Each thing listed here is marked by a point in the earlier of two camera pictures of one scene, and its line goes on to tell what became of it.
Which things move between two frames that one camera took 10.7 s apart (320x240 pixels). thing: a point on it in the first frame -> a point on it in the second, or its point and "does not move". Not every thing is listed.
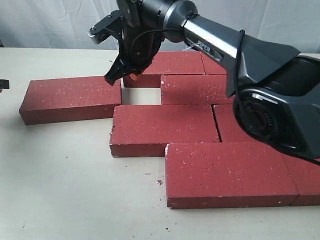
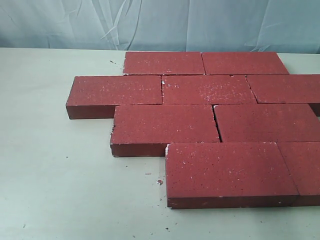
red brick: (145, 130) does not move
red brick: (68, 99) -> (96, 97)
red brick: (195, 89) does not move
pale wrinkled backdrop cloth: (66, 23) does not move
